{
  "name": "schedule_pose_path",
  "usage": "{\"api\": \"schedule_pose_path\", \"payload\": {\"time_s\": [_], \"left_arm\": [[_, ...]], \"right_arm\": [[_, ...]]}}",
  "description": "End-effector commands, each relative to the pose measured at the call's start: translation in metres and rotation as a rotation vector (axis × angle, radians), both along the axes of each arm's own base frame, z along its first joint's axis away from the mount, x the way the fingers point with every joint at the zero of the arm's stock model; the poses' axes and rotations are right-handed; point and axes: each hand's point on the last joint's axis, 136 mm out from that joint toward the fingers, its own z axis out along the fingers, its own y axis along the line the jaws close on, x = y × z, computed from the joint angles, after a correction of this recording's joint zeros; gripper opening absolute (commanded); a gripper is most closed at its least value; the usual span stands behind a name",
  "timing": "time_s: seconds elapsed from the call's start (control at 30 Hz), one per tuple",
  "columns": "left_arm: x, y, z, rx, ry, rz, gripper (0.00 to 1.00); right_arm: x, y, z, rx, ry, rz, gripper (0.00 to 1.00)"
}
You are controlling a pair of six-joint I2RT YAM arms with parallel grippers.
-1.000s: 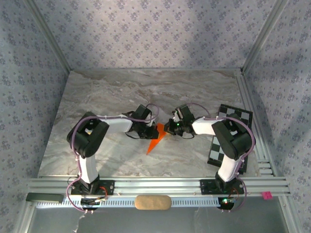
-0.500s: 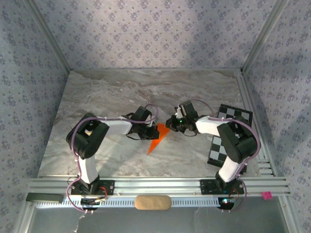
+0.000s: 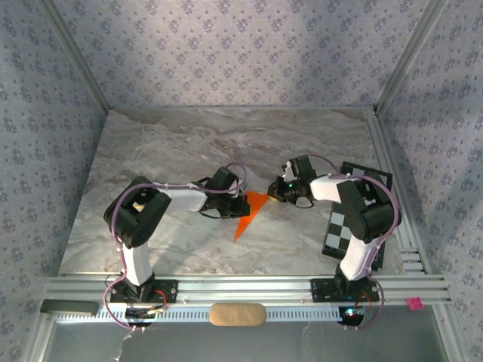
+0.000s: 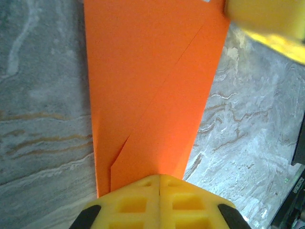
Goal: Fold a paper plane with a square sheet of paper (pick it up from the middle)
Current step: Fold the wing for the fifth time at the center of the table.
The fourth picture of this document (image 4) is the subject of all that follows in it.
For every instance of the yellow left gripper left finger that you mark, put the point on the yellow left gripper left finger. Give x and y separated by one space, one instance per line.
133 195

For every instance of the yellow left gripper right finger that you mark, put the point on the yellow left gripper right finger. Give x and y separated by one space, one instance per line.
186 195

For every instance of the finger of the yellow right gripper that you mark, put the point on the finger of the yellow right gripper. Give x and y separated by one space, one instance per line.
267 19

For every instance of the orange cloth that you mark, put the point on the orange cloth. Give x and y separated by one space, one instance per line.
147 83

